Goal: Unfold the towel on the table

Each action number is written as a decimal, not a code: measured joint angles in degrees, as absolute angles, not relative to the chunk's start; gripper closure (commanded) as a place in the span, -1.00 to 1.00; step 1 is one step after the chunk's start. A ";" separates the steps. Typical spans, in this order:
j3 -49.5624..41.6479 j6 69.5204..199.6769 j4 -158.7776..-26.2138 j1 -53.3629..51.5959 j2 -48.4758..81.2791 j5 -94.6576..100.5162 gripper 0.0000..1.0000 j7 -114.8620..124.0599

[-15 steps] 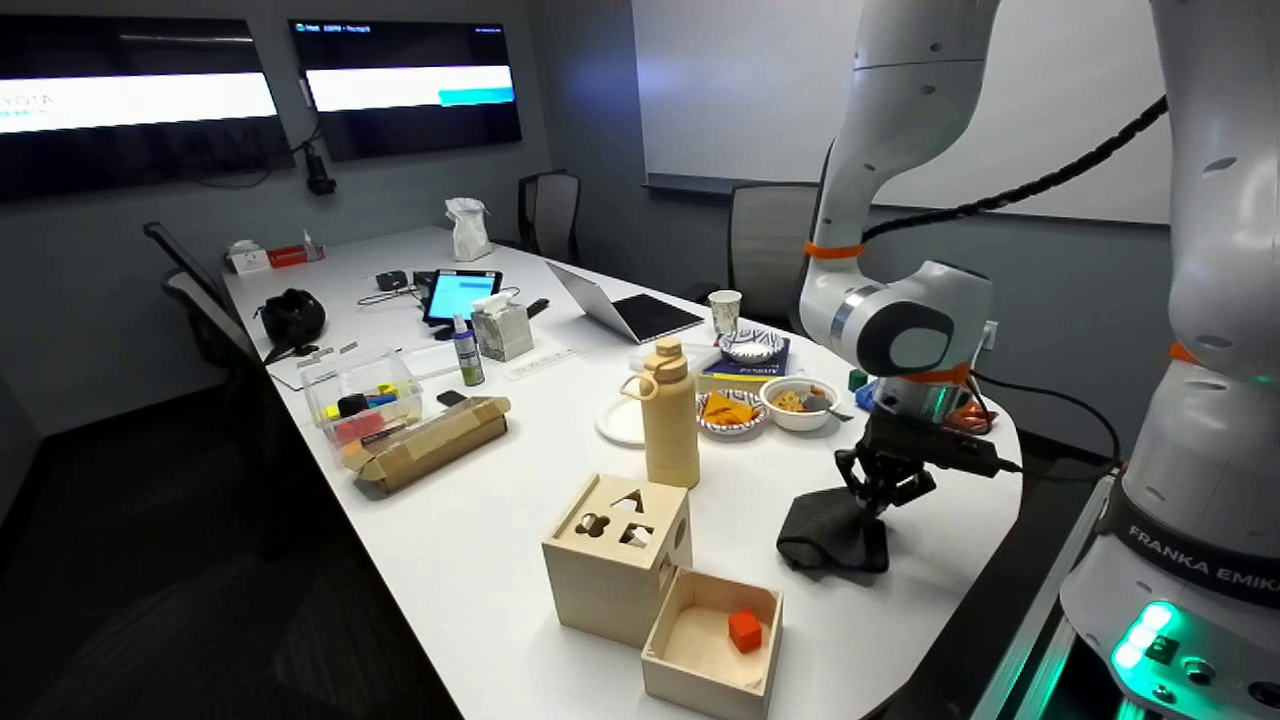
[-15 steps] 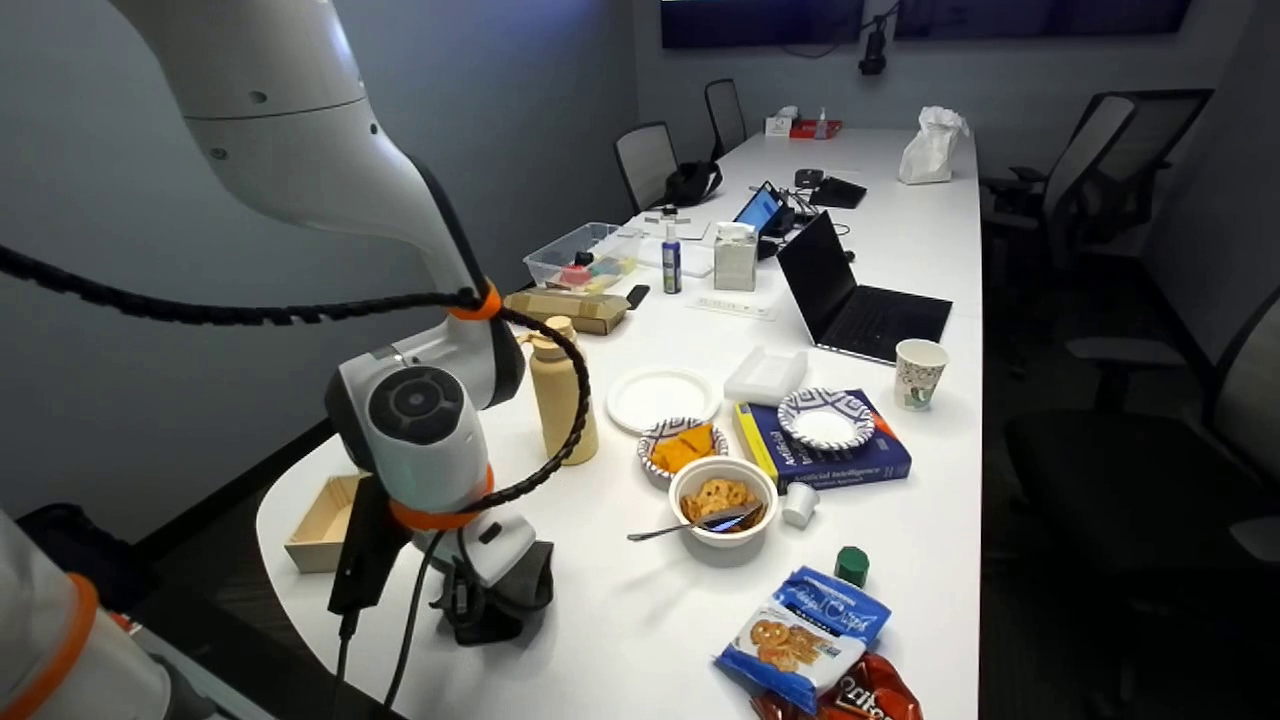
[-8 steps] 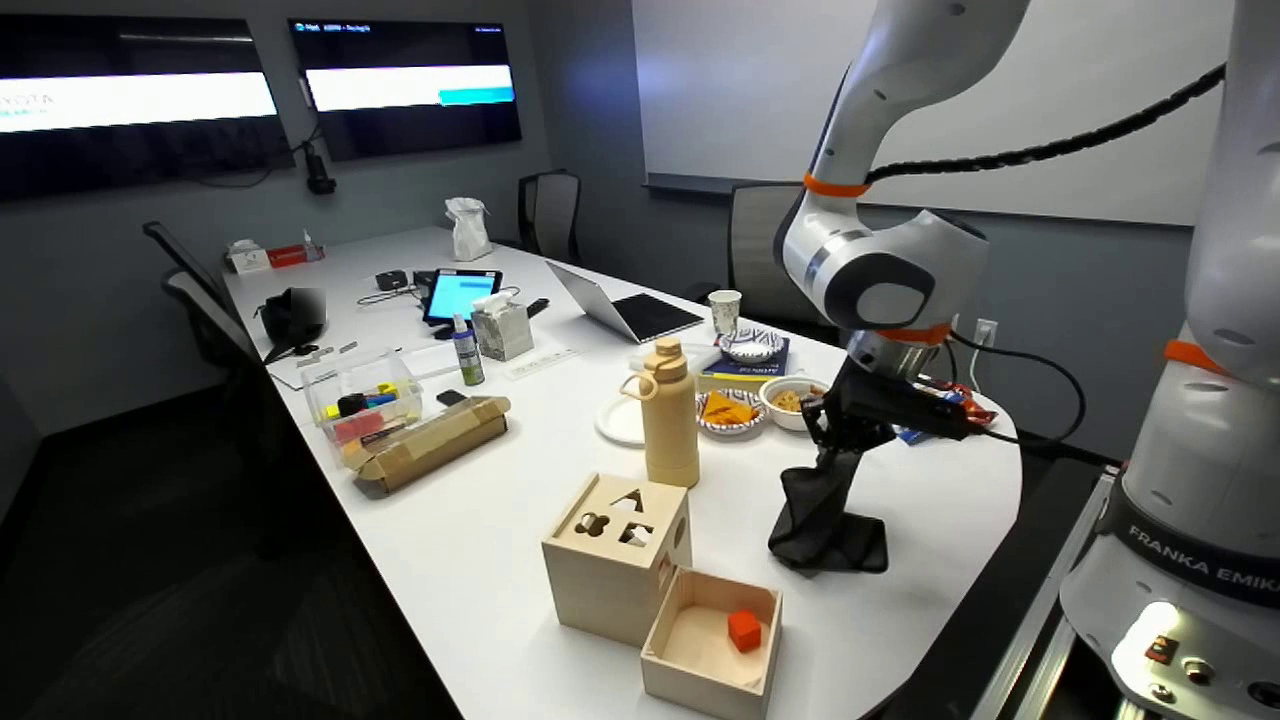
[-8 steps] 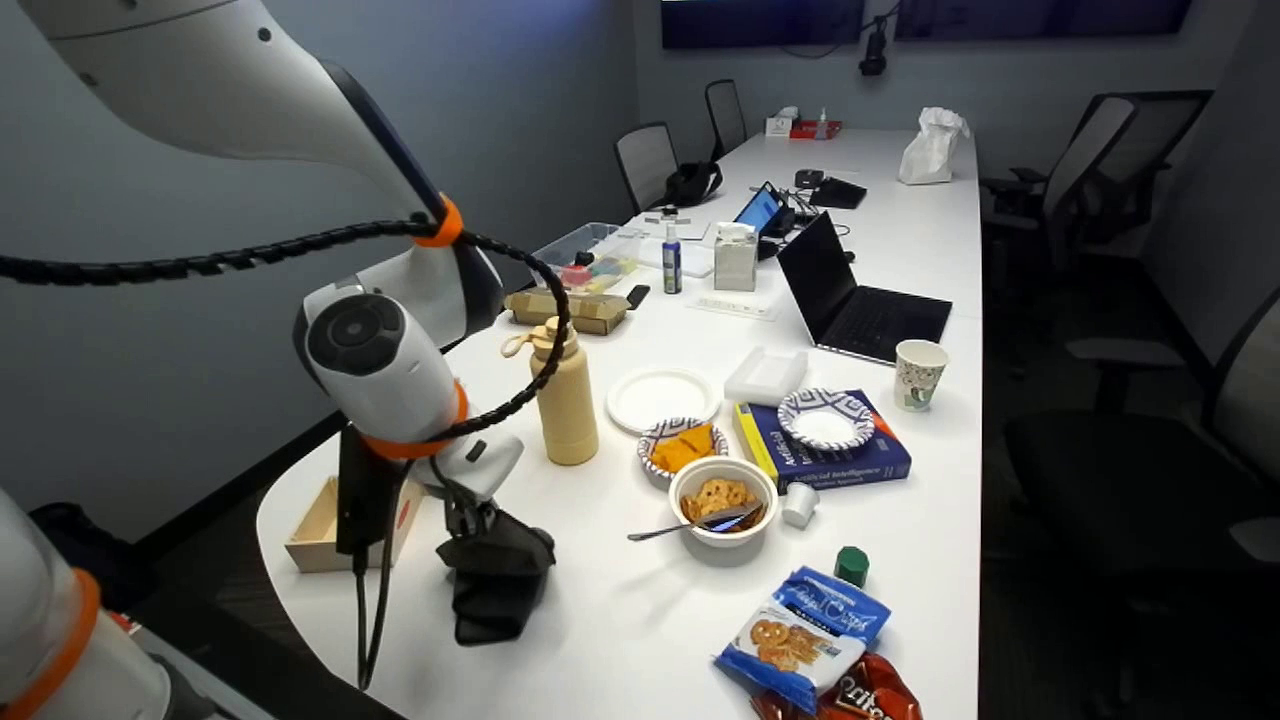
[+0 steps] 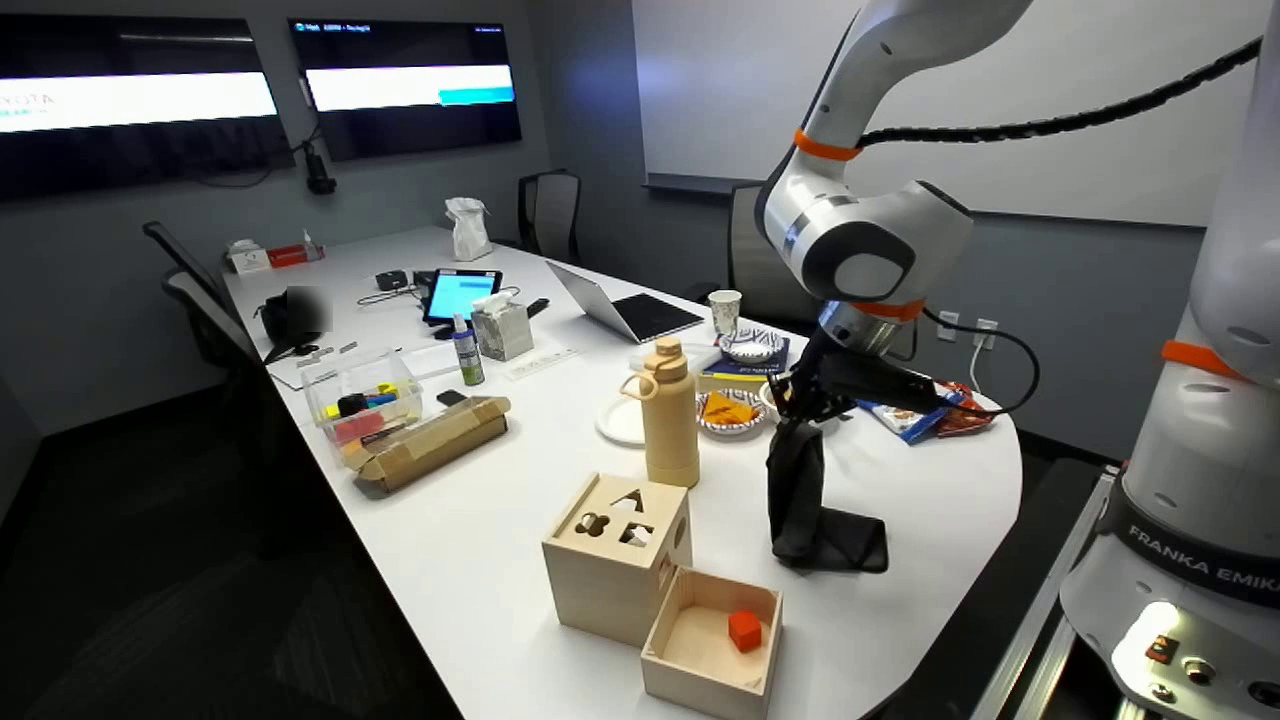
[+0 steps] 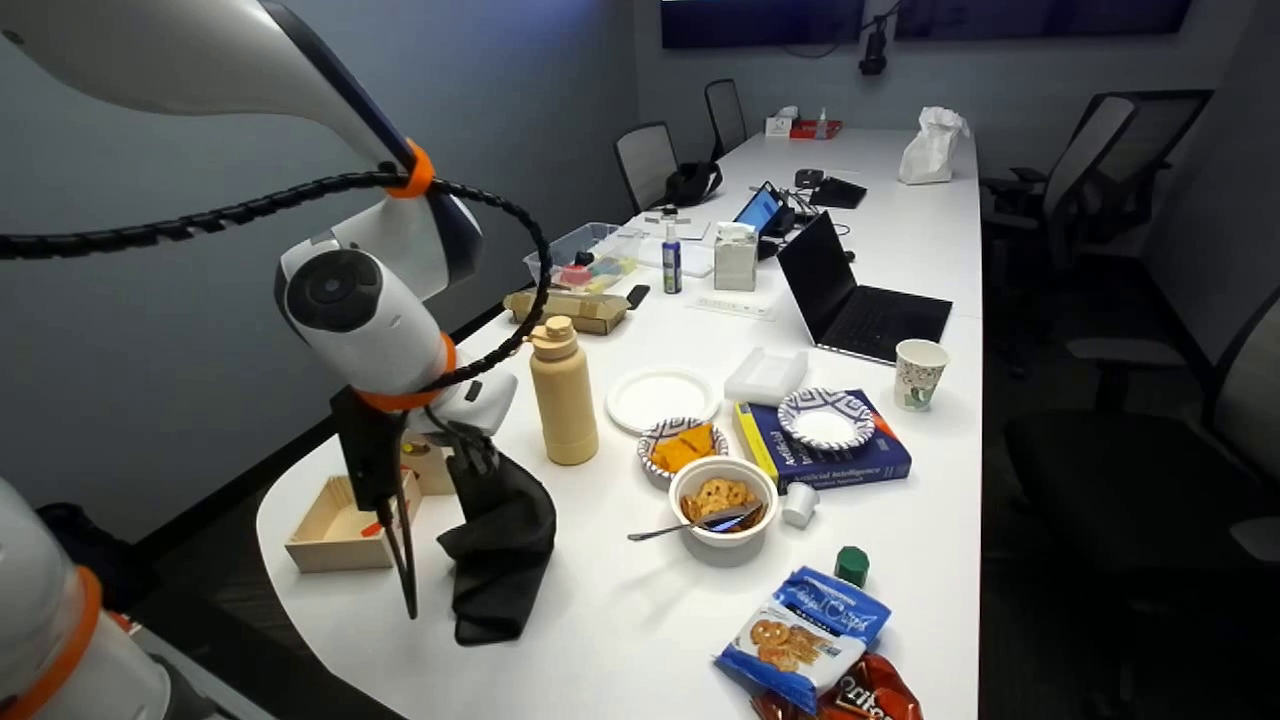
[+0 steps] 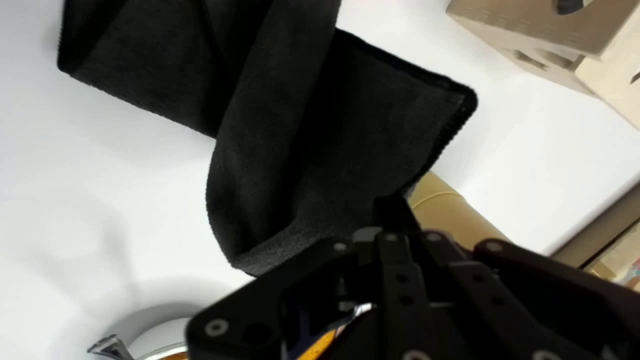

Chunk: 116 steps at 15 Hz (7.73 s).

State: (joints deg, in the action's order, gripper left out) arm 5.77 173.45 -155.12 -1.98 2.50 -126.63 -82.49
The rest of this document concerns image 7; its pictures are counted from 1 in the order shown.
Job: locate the beige water bottle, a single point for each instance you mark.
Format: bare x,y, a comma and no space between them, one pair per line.
446,212

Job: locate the wooden shape sorter box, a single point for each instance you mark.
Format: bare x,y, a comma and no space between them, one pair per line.
533,27

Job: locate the black cloth towel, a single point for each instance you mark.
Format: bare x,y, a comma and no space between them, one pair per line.
301,121

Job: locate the yellow pencil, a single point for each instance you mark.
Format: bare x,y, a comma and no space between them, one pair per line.
333,336

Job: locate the white bowl with cookies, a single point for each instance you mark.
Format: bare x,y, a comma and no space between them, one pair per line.
156,327

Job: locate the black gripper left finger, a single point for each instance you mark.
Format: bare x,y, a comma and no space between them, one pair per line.
312,312

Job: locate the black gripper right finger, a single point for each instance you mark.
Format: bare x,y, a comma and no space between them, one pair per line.
533,301

